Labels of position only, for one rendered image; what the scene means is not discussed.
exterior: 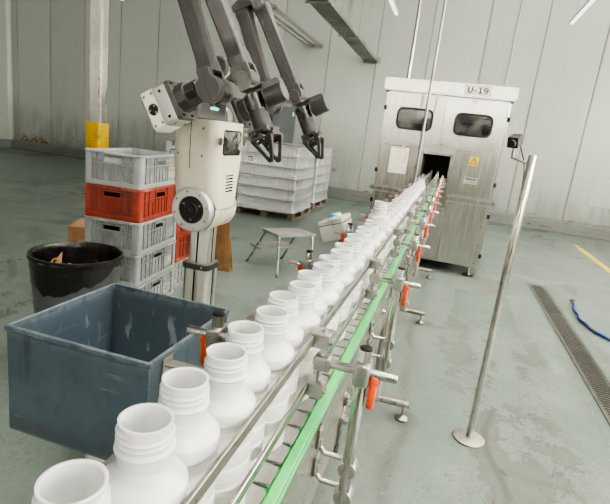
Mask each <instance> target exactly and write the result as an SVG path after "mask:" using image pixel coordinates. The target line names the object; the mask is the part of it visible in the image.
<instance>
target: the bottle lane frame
mask: <svg viewBox="0 0 610 504"><path fill-rule="evenodd" d="M419 227H420V226H419V225H413V226H412V228H411V230H410V231H411V233H410V234H409V235H407V237H406V239H405V241H404V242H410V243H412V240H413V237H414V234H415V231H416V234H420V233H419V232H420V230H419ZM407 247H408V249H409V250H408V256H410V251H411V250H410V249H411V247H410V246H404V245H402V246H401V248H400V250H399V252H398V253H399V256H398V257H397V258H395V259H394V260H393V263H392V264H391V266H390V268H389V270H388V272H387V274H386V275H385V277H387V278H392V279H393V276H394V274H395V276H396V275H397V272H398V267H399V266H402V267H405V266H404V261H405V258H406V260H407V261H406V266H408V262H409V258H408V257H407V256H406V249H407ZM392 287H394V284H389V283H383V282H382V283H381V284H380V286H379V288H378V290H377V294H378V295H377V298H375V300H371V303H370V304H369V306H368V308H367V310H366V312H365V313H364V315H363V317H362V319H361V321H360V322H359V324H358V326H357V327H356V330H355V332H354V333H353V334H352V337H351V339H350V341H348V344H347V346H346V348H345V349H344V352H343V353H342V355H341V357H339V361H341V362H345V363H349V364H354V365H355V364H356V362H357V360H358V358H359V353H360V345H362V344H367V343H368V339H369V338H371V339H370V341H371V346H372V347H373V348H375V346H376V343H377V341H378V339H374V338H372V336H371V335H370V334H369V330H370V324H371V321H372V320H374V321H373V323H374V327H373V334H374V335H375V336H380V333H381V331H382V328H383V326H384V323H385V321H386V318H387V316H388V313H389V311H390V308H391V306H392V301H393V299H392V298H391V297H390V294H391V288H392ZM327 377H328V381H327V392H326V395H323V397H322V399H317V400H315V404H314V406H313V408H312V410H311V411H310V413H305V414H307V419H306V421H305V422H304V424H303V426H302V428H296V429H298V430H299V433H298V435H297V437H296V439H295V440H294V442H293V444H292V445H285V446H288V447H289V451H288V453H287V455H286V457H285V459H284V460H283V462H282V464H280V465H278V464H273V465H275V466H277V467H278V471H277V473H276V475H275V477H274V479H273V480H272V482H271V484H270V486H268V487H266V486H260V485H258V486H260V487H262V488H264V489H265V490H266V491H265V495H264V497H263V499H262V500H261V502H260V504H312V503H313V500H314V498H315V495H316V493H317V490H318V488H319V485H320V483H319V482H318V480H317V479H316V477H313V476H312V472H313V465H314V458H315V456H316V454H317V452H318V451H319V452H320V456H319V458H321V462H320V465H319V474H320V475H321V477H322V478H323V475H324V473H325V470H326V468H327V465H328V463H329V460H330V458H331V457H327V456H324V455H322V453H321V451H320V450H319V449H318V450H317V449H316V444H317V437H318V430H319V428H320V426H321V424H324V429H323V430H324V431H325V435H324V437H323V447H324V448H325V450H326V451H329V452H333V450H334V448H335V445H336V441H337V434H338V428H339V421H340V416H341V412H342V408H343V404H344V402H345V401H348V400H349V399H350V393H349V391H350V388H352V389H353V391H354V386H353V385H352V379H353V374H350V373H346V372H342V371H338V370H333V372H332V373H331V375H330V376H327Z"/></svg>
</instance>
